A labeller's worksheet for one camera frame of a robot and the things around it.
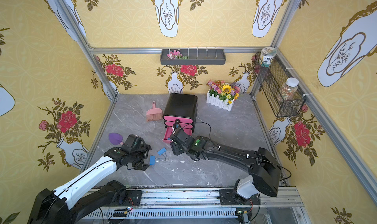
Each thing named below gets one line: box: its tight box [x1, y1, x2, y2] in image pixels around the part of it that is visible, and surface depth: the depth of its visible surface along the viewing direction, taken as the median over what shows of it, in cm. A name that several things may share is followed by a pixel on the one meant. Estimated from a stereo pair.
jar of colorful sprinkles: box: [277, 77, 299, 103], surface depth 67 cm
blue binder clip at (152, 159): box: [149, 155, 165, 166], surface depth 88 cm
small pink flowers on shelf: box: [166, 49, 189, 60], surface depth 89 cm
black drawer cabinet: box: [162, 93, 198, 133], surface depth 94 cm
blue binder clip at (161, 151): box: [157, 147, 170, 161], surface depth 92 cm
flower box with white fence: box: [205, 79, 241, 112], surface depth 105 cm
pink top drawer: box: [163, 115, 193, 124], surface depth 89 cm
